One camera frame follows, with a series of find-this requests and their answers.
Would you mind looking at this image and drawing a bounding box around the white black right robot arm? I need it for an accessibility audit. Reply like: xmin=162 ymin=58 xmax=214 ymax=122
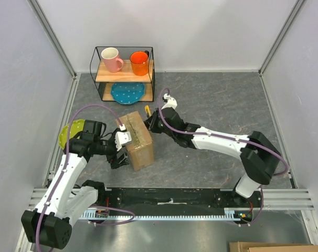
xmin=144 ymin=108 xmax=281 ymax=207

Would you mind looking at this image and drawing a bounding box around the blue dotted plate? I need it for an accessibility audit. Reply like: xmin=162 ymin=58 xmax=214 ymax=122
xmin=110 ymin=82 xmax=145 ymax=105

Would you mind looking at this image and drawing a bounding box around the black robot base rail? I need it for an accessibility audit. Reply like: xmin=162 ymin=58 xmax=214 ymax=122
xmin=94 ymin=187 xmax=261 ymax=217

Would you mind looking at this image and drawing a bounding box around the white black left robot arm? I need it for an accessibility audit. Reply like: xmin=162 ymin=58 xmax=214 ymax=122
xmin=21 ymin=119 xmax=132 ymax=249

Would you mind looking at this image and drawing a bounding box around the pink ceramic mug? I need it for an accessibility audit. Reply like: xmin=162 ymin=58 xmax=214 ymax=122
xmin=101 ymin=47 xmax=124 ymax=73

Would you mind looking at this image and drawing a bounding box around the orange ceramic mug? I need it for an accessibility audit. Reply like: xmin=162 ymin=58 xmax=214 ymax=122
xmin=130 ymin=50 xmax=150 ymax=76

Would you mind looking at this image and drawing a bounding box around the green dotted plate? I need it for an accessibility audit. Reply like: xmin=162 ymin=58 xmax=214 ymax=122
xmin=58 ymin=119 xmax=85 ymax=150

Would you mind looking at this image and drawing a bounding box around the brown cardboard express box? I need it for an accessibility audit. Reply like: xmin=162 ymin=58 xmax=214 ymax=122
xmin=119 ymin=111 xmax=154 ymax=171

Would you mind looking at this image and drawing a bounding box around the yellow utility knife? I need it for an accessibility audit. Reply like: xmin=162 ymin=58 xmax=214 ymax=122
xmin=144 ymin=105 xmax=152 ymax=118

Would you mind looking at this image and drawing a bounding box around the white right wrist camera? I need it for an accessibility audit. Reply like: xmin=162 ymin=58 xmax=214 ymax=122
xmin=161 ymin=93 xmax=177 ymax=110

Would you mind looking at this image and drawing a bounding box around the black wire wooden shelf rack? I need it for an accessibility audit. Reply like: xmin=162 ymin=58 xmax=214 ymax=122
xmin=89 ymin=46 xmax=155 ymax=102

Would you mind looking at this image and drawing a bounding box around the cardboard sheet in corner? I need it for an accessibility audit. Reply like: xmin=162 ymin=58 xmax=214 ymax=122
xmin=229 ymin=242 xmax=318 ymax=252

